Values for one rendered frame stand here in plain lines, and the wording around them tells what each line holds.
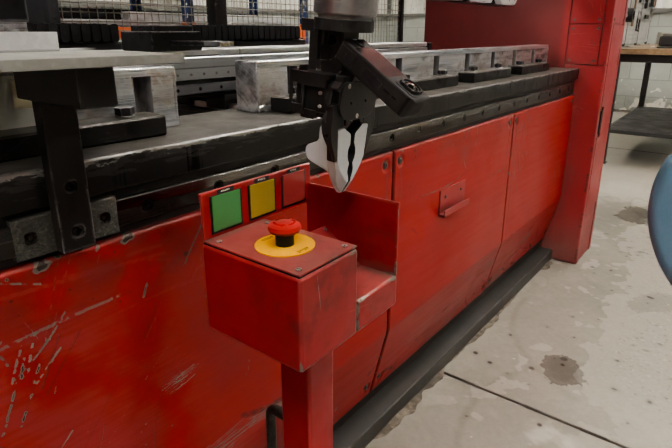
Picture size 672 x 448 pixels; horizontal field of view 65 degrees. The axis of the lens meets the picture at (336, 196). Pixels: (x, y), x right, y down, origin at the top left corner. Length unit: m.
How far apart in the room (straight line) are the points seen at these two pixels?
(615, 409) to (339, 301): 1.27
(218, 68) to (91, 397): 0.77
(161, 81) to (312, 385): 0.51
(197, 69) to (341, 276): 0.75
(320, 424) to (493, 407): 0.94
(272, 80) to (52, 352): 0.60
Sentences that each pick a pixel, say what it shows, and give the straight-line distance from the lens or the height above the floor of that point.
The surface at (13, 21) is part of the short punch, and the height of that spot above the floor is 1.03.
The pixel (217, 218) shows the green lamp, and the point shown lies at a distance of 0.66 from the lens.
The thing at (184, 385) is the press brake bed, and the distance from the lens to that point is 0.91.
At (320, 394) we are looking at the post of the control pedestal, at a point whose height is 0.55.
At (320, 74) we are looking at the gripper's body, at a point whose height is 0.97.
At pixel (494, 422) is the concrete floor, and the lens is 1.63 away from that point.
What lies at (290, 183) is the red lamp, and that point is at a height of 0.82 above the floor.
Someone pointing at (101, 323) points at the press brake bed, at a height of 0.66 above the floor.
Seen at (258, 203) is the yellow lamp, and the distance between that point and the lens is 0.70.
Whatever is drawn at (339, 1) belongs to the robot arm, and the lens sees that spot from 0.61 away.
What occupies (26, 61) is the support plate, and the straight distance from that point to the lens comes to 0.52.
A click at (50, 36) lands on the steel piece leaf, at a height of 1.02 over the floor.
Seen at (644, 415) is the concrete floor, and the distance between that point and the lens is 1.81.
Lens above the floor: 1.02
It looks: 17 degrees down
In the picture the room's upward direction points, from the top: straight up
